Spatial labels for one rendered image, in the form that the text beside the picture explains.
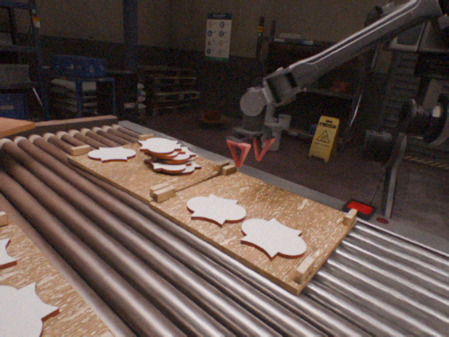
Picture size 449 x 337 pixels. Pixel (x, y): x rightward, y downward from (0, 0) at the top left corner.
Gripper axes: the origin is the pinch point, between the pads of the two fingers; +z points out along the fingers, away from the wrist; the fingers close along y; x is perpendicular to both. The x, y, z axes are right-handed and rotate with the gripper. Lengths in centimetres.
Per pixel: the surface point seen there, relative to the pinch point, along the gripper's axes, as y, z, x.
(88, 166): -25.9, 8.8, 40.7
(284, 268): -21.6, 9.2, -25.8
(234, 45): 426, -47, 354
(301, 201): 6.5, 8.9, -14.9
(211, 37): 418, -58, 412
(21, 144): -32, 11, 78
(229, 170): 4.1, 7.2, 9.6
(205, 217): -21.2, 8.1, -4.4
